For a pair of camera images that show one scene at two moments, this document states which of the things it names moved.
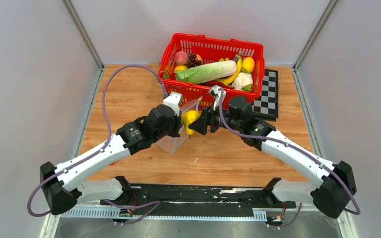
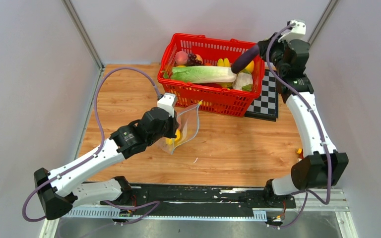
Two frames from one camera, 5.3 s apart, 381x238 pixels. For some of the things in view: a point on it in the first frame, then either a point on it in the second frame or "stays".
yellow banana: [230, 80] → [225, 63]
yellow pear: [188, 117] → [171, 141]
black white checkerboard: [266, 107] stays
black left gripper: [175, 133] stays
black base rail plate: [200, 196] stays
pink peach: [181, 58] stays
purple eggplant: [237, 56] → [249, 55]
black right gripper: [200, 125] → [263, 46]
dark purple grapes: [192, 61] stays
